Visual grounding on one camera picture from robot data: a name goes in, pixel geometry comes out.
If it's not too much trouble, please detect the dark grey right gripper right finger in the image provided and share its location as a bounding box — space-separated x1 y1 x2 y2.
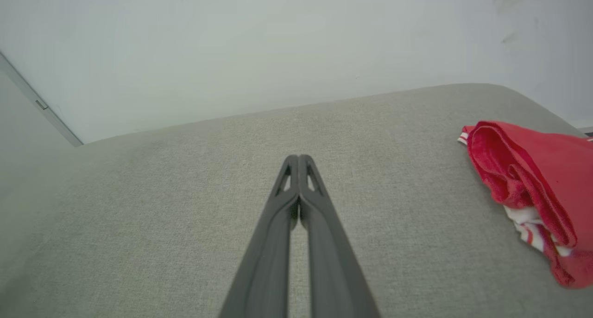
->
299 155 380 318

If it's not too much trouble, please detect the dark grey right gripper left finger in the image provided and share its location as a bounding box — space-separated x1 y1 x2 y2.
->
220 154 301 318

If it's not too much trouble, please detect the red and white garment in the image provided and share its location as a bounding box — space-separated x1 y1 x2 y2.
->
458 121 593 290

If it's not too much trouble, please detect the grey fabric sofa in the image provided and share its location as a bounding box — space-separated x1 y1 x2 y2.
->
0 83 593 318

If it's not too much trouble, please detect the grey wall trim strip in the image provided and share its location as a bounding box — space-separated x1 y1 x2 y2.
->
0 53 84 147

